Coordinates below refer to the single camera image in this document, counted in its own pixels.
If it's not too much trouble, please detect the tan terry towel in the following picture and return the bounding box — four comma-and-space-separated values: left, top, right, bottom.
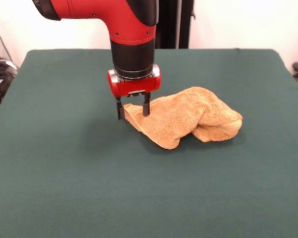
123, 86, 243, 150

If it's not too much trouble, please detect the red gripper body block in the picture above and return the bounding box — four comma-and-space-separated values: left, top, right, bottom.
107, 63, 162, 98

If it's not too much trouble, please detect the dark green table cloth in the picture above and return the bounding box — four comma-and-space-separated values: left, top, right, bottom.
0, 48, 298, 238

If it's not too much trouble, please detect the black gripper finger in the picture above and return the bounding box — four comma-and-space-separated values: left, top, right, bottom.
116, 96, 125, 120
143, 92, 151, 117

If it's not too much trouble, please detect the white cable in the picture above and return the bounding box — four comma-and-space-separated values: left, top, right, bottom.
0, 58, 18, 74

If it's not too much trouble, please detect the black metal stand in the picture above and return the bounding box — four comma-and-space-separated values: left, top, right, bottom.
155, 0, 197, 50

